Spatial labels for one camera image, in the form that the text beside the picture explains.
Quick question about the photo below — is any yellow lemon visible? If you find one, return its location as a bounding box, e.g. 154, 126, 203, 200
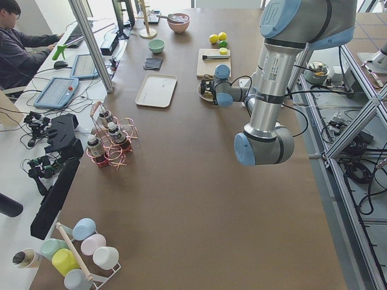
218, 31, 227, 41
209, 34, 218, 44

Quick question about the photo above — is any cream rabbit tray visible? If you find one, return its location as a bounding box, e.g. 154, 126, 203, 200
135, 73, 177, 108

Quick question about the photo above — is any bottle lower right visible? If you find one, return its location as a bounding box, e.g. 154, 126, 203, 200
87, 135, 101, 157

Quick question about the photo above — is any wooden stand with base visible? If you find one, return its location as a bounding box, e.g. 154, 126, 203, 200
137, 0, 157, 39

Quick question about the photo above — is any green bowl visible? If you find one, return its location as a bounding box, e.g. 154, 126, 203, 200
148, 39, 165, 54

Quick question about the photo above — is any blue teach pendant near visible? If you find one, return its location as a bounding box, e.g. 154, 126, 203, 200
33, 77, 79, 109

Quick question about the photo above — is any white round plate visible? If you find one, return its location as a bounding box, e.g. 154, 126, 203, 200
198, 85, 214, 103

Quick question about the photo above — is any bottle lower left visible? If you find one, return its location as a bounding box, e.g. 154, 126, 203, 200
108, 121, 126, 144

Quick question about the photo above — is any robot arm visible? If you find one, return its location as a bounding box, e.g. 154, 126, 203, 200
198, 64, 258, 106
234, 1, 357, 166

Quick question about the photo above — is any aluminium frame post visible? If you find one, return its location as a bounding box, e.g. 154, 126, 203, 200
68, 0, 114, 93

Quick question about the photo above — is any wooden cutting board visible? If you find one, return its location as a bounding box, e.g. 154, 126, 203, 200
196, 48, 232, 79

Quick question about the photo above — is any bottle upper white cap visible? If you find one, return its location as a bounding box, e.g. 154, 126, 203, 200
99, 111, 114, 128

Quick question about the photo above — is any cup rack with cups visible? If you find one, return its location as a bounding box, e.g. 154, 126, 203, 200
41, 217, 122, 289

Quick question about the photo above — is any yellow lemon lower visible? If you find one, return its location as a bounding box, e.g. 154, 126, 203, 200
218, 31, 227, 41

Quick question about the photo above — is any copper wire bottle rack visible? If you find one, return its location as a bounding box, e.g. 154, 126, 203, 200
86, 101, 138, 169

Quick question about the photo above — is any seated person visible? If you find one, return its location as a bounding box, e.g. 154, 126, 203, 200
1, 1, 63, 89

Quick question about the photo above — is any green lime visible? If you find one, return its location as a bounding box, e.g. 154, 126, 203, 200
218, 40, 228, 48

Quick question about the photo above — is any grey folded cloth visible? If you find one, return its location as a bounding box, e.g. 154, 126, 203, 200
143, 58, 163, 70

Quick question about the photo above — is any steel muddler black tip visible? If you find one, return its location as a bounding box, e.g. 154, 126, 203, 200
202, 54, 230, 60

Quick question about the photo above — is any yellow lemon upper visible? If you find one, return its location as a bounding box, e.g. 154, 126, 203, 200
209, 34, 218, 44

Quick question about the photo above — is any half lemon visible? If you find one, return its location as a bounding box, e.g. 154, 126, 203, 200
219, 48, 228, 55

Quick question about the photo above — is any pink bowl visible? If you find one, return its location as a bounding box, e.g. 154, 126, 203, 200
167, 13, 190, 33

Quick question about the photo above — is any blue teach pendant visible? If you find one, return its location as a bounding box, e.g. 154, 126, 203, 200
33, 77, 79, 109
70, 54, 98, 80

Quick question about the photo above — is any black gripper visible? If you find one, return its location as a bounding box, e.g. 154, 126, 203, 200
200, 79, 217, 105

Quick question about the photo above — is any blue teach pendant far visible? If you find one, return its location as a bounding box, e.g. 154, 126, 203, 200
70, 54, 98, 80

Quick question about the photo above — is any bread slice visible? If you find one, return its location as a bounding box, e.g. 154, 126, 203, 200
202, 91, 213, 98

